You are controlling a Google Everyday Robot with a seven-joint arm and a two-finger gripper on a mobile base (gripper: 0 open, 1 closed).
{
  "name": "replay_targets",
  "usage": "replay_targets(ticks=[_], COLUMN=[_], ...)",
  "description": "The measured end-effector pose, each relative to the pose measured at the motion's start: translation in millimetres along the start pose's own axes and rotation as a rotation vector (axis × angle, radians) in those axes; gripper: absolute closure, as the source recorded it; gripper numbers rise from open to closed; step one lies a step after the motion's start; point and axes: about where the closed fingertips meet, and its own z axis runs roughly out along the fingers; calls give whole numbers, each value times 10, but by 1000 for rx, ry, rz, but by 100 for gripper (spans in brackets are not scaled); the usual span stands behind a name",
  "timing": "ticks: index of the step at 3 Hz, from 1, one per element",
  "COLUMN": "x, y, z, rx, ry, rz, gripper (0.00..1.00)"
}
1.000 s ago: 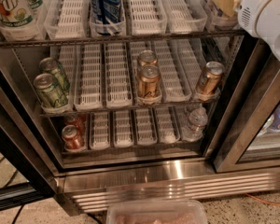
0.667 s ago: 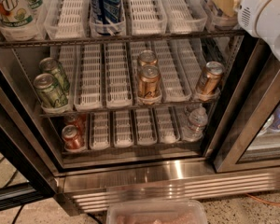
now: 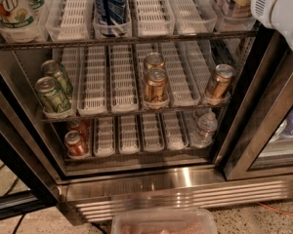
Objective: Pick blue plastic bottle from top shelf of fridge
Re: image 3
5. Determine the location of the white labelled bottle top right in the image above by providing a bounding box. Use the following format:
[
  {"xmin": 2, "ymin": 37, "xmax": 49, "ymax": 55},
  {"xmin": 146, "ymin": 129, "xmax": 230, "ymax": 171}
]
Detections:
[{"xmin": 210, "ymin": 0, "xmax": 251, "ymax": 19}]

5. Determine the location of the shelf tray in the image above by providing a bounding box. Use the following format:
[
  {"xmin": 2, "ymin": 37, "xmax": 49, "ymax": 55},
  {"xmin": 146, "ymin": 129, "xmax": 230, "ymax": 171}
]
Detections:
[
  {"xmin": 169, "ymin": 0, "xmax": 217, "ymax": 35},
  {"xmin": 160, "ymin": 43, "xmax": 201, "ymax": 107},
  {"xmin": 94, "ymin": 117, "xmax": 115, "ymax": 157},
  {"xmin": 118, "ymin": 115, "xmax": 141, "ymax": 155},
  {"xmin": 77, "ymin": 47, "xmax": 107, "ymax": 116},
  {"xmin": 109, "ymin": 45, "xmax": 139, "ymax": 113},
  {"xmin": 162, "ymin": 112, "xmax": 188, "ymax": 150},
  {"xmin": 141, "ymin": 113, "xmax": 164, "ymax": 152}
]

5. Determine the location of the blue Pepsi plastic bottle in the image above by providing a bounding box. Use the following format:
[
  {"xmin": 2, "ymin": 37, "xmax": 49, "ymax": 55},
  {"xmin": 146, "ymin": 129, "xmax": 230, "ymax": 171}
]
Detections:
[{"xmin": 94, "ymin": 0, "xmax": 130, "ymax": 37}]

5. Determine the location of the stainless steel fridge cabinet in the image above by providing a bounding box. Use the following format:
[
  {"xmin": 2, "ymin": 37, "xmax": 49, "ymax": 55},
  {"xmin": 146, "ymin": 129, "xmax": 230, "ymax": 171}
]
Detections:
[{"xmin": 0, "ymin": 0, "xmax": 293, "ymax": 224}]

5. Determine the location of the clear water bottle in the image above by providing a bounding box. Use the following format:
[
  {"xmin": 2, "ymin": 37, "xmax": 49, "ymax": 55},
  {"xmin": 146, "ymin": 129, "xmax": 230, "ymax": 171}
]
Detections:
[{"xmin": 192, "ymin": 109, "xmax": 218, "ymax": 148}]

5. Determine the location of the closed right glass fridge door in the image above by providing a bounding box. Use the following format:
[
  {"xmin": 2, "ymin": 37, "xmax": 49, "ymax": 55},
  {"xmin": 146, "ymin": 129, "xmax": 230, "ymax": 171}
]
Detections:
[{"xmin": 225, "ymin": 32, "xmax": 293, "ymax": 180}]

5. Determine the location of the open glass fridge door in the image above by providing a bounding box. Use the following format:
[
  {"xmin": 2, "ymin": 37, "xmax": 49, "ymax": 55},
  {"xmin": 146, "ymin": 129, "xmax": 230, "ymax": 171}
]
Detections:
[{"xmin": 0, "ymin": 74, "xmax": 60, "ymax": 220}]

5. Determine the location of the right gold soda can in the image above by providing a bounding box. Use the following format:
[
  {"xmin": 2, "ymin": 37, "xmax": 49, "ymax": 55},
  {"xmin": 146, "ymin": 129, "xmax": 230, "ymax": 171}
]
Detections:
[{"xmin": 204, "ymin": 64, "xmax": 235, "ymax": 99}]

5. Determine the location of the gold soda can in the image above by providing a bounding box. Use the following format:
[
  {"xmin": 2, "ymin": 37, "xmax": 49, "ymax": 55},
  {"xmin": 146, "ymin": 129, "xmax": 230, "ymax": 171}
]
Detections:
[
  {"xmin": 145, "ymin": 68, "xmax": 168, "ymax": 103},
  {"xmin": 144, "ymin": 52, "xmax": 165, "ymax": 69},
  {"xmin": 204, "ymin": 64, "xmax": 235, "ymax": 99}
]

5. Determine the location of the rear gold soda can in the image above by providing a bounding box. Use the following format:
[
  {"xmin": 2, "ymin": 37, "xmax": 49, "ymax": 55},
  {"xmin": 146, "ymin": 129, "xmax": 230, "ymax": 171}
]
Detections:
[{"xmin": 144, "ymin": 52, "xmax": 165, "ymax": 69}]

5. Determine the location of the front gold soda can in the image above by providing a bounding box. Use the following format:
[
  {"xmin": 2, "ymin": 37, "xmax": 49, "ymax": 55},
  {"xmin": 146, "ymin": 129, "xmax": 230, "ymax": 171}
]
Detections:
[{"xmin": 145, "ymin": 68, "xmax": 168, "ymax": 103}]

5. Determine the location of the rear green soda can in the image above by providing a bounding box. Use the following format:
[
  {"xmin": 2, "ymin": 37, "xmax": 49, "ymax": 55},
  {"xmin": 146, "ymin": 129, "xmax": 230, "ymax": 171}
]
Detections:
[{"xmin": 41, "ymin": 59, "xmax": 73, "ymax": 98}]

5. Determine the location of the green soda can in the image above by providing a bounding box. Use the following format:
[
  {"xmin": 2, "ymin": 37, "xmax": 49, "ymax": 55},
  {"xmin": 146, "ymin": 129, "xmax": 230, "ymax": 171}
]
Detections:
[
  {"xmin": 34, "ymin": 76, "xmax": 71, "ymax": 113},
  {"xmin": 41, "ymin": 59, "xmax": 73, "ymax": 98}
]

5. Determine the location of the rear red soda can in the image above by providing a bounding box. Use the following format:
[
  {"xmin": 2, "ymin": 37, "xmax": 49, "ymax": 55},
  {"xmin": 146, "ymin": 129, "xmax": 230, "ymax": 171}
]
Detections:
[{"xmin": 66, "ymin": 119, "xmax": 89, "ymax": 139}]

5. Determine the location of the red soda can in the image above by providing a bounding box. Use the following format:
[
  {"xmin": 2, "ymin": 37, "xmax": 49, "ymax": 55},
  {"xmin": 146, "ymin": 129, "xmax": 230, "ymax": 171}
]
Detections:
[
  {"xmin": 66, "ymin": 119, "xmax": 89, "ymax": 139},
  {"xmin": 64, "ymin": 131, "xmax": 88, "ymax": 158}
]

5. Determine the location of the front green soda can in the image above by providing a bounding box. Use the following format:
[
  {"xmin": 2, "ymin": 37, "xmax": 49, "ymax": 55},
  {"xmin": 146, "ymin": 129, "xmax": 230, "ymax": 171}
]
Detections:
[{"xmin": 34, "ymin": 76, "xmax": 71, "ymax": 113}]

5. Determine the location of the front red soda can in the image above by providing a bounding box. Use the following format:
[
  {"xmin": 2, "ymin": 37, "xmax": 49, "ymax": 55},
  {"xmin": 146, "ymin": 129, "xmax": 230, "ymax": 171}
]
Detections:
[{"xmin": 64, "ymin": 131, "xmax": 88, "ymax": 158}]

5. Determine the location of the clear plastic container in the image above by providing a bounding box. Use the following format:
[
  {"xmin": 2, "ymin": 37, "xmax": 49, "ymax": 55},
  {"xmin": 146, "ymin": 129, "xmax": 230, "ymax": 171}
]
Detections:
[{"xmin": 111, "ymin": 209, "xmax": 218, "ymax": 234}]

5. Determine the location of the top wire shelf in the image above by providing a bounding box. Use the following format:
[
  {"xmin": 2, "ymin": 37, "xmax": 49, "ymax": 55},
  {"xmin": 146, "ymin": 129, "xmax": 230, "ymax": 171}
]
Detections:
[{"xmin": 0, "ymin": 30, "xmax": 257, "ymax": 51}]

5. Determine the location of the wire shelf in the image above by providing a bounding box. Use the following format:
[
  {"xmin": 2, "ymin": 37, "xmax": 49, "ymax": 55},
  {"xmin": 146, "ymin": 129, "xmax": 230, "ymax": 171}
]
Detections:
[
  {"xmin": 41, "ymin": 103, "xmax": 228, "ymax": 123},
  {"xmin": 0, "ymin": 30, "xmax": 257, "ymax": 51}
]

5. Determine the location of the middle wire shelf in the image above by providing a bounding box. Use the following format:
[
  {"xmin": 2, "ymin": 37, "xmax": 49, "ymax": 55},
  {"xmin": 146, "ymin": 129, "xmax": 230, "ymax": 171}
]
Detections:
[{"xmin": 41, "ymin": 103, "xmax": 228, "ymax": 123}]

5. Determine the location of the orange cable on floor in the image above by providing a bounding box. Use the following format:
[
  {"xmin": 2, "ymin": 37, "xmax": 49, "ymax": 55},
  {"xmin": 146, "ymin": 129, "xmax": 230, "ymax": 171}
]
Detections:
[{"xmin": 256, "ymin": 201, "xmax": 293, "ymax": 216}]

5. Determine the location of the black cable on floor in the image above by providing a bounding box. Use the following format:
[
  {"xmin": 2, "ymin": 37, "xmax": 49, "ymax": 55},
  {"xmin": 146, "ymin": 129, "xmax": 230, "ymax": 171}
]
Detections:
[{"xmin": 0, "ymin": 163, "xmax": 27, "ymax": 234}]

